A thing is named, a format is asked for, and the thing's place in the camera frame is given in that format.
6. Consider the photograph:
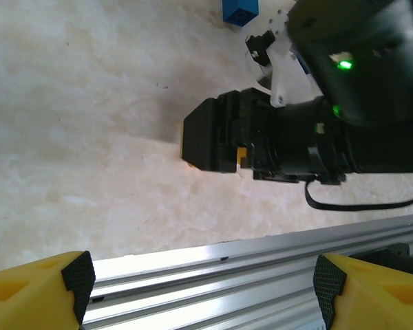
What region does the wide aluminium extrusion rail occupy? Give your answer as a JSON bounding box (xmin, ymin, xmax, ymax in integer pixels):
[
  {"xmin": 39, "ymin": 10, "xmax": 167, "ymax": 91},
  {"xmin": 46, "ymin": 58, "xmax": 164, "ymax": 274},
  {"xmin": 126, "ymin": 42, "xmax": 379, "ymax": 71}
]
[{"xmin": 78, "ymin": 212, "xmax": 413, "ymax": 330}]

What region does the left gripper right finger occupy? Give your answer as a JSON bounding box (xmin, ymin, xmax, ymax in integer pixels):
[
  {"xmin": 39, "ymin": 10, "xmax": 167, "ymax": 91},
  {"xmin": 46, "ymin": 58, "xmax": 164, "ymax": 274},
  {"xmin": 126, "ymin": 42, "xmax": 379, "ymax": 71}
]
[{"xmin": 313, "ymin": 253, "xmax": 413, "ymax": 330}]

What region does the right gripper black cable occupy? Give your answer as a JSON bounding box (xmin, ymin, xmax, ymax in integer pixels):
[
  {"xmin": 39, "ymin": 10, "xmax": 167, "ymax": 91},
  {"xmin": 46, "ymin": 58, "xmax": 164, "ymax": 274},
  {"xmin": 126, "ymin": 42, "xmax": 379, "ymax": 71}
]
[{"xmin": 304, "ymin": 170, "xmax": 413, "ymax": 212}]

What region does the blue lego brick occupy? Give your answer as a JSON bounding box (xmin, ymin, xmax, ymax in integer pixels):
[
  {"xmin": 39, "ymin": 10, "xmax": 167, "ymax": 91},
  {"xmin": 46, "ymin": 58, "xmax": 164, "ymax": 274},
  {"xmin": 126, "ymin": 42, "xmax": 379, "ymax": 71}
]
[{"xmin": 222, "ymin": 0, "xmax": 260, "ymax": 26}]

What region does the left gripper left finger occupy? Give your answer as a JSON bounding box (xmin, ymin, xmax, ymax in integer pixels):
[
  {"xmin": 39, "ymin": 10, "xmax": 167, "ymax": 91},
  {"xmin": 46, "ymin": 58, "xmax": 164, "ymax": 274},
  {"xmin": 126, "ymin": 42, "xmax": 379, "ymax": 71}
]
[{"xmin": 0, "ymin": 250, "xmax": 96, "ymax": 330}]

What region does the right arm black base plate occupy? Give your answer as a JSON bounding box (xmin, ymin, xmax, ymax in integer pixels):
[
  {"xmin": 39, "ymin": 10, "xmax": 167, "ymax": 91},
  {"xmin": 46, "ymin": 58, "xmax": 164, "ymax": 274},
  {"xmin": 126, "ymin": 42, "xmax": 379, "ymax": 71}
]
[{"xmin": 350, "ymin": 242, "xmax": 413, "ymax": 274}]

